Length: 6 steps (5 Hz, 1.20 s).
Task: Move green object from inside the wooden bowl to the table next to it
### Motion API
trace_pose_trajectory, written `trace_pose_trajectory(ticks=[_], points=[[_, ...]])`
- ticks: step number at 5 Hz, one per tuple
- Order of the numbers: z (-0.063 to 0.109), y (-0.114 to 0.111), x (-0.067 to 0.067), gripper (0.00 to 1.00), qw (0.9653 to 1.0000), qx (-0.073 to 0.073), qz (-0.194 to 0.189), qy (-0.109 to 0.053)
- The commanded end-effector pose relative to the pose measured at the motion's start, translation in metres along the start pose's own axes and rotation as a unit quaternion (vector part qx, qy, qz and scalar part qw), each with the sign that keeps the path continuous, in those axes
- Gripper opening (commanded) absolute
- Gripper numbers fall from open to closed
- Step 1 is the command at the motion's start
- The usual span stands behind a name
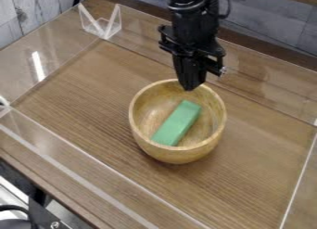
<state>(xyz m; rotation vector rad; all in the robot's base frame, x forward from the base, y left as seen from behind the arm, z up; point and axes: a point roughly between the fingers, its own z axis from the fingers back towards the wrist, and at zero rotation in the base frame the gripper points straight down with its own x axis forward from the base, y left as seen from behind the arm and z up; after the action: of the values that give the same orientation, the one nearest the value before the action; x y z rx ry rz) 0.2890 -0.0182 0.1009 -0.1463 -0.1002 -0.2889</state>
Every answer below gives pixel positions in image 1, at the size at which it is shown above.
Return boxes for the wooden bowl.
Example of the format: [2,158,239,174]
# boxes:
[128,79,228,164]

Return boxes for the black cable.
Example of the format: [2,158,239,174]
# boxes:
[0,204,33,222]

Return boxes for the black metal stand bracket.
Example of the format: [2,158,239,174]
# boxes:
[29,198,70,229]

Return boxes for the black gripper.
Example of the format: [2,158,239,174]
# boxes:
[158,4,228,91]

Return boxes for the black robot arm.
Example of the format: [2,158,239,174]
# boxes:
[158,0,232,91]

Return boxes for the clear acrylic tray wall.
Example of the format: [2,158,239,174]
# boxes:
[0,6,317,229]

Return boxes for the green rectangular block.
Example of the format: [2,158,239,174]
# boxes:
[152,100,202,146]

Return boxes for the clear acrylic corner bracket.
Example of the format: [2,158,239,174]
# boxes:
[78,4,122,40]

